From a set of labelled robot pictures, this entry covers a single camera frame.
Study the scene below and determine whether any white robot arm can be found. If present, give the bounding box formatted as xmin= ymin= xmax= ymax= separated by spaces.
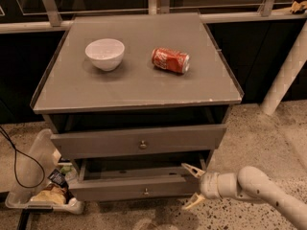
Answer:
xmin=181 ymin=163 xmax=307 ymax=230

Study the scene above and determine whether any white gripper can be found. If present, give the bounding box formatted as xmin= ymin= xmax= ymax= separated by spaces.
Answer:
xmin=181 ymin=163 xmax=221 ymax=210

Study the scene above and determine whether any metal railing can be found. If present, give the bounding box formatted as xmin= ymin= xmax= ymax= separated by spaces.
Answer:
xmin=0 ymin=0 xmax=307 ymax=34

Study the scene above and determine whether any grey top drawer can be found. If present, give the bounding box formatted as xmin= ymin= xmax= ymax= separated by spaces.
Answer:
xmin=51 ymin=125 xmax=226 ymax=159

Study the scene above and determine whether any crumpled brown paper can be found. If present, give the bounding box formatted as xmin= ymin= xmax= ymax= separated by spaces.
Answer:
xmin=290 ymin=1 xmax=307 ymax=14

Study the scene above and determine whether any white ceramic bowl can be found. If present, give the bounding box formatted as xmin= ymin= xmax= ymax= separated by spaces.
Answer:
xmin=85 ymin=38 xmax=125 ymax=71

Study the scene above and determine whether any yellow chip bag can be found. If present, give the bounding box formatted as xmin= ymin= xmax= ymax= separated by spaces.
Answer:
xmin=31 ymin=184 xmax=67 ymax=205

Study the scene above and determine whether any clear plastic bin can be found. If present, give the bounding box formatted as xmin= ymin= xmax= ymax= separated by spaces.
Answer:
xmin=5 ymin=129 xmax=84 ymax=215

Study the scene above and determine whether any dark snack packet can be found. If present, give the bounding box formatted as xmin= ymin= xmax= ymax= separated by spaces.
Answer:
xmin=48 ymin=169 xmax=66 ymax=187

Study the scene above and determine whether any red soda can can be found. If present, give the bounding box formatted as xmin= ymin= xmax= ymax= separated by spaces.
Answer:
xmin=152 ymin=48 xmax=190 ymax=74

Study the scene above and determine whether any black cable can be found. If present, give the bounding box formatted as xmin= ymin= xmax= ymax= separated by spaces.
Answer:
xmin=0 ymin=125 xmax=46 ymax=189

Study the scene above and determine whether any white diagonal pole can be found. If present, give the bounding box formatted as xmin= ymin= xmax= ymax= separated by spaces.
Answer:
xmin=260 ymin=22 xmax=307 ymax=115

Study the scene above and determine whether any grey drawer cabinet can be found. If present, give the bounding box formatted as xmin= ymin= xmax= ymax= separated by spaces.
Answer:
xmin=30 ymin=12 xmax=246 ymax=203

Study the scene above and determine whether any grey drawer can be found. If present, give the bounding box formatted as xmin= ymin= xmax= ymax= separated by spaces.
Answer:
xmin=51 ymin=125 xmax=226 ymax=159
xmin=68 ymin=160 xmax=199 ymax=201

